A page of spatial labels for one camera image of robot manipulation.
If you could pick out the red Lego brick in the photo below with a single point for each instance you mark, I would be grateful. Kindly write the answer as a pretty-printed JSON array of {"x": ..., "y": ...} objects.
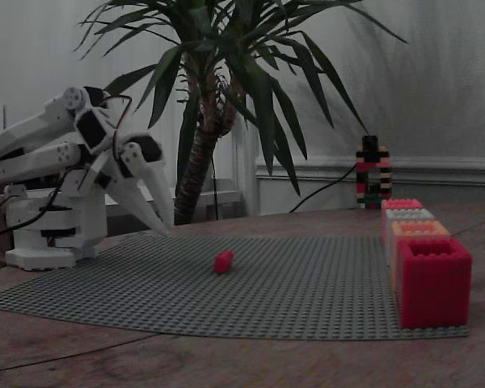
[{"x": 223, "y": 262}]

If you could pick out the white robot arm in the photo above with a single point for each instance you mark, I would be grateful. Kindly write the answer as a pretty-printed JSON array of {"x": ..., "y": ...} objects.
[{"x": 32, "y": 129}]

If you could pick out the grey studded baseplate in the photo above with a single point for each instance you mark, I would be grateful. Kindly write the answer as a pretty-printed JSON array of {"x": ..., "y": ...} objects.
[{"x": 266, "y": 291}]

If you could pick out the multicolour brick tower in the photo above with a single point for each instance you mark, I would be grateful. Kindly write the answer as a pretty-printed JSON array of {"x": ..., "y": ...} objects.
[{"x": 363, "y": 182}]

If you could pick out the pink brick box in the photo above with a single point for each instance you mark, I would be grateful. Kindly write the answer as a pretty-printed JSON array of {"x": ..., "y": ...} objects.
[{"x": 402, "y": 203}]

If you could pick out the grey brick box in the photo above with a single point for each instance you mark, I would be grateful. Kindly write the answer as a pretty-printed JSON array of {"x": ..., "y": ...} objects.
[{"x": 408, "y": 214}]

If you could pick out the orange brick box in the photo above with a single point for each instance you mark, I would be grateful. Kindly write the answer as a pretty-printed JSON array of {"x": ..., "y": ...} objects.
[{"x": 421, "y": 229}]

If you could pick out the red brick box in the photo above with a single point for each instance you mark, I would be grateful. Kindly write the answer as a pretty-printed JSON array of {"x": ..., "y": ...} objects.
[{"x": 434, "y": 287}]

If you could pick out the green yucca plant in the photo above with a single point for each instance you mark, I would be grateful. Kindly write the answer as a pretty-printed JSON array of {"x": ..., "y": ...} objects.
[{"x": 210, "y": 133}]

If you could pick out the small black camera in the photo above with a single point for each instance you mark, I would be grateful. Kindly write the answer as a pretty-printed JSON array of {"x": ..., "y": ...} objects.
[{"x": 370, "y": 142}]

